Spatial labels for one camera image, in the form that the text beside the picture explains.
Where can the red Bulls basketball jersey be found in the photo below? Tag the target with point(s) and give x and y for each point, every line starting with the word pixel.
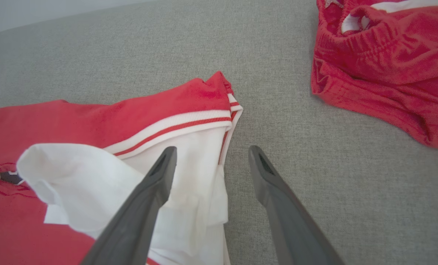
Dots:
pixel 56 121

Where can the grey fabric sofa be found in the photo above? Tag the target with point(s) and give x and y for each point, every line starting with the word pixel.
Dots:
pixel 167 44

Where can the red Bulls basketball shorts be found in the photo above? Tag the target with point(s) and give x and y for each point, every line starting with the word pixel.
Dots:
pixel 388 59

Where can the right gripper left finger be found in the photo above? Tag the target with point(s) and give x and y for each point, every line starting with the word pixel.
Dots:
pixel 137 221

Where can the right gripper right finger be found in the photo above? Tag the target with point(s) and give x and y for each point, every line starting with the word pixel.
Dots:
pixel 292 228

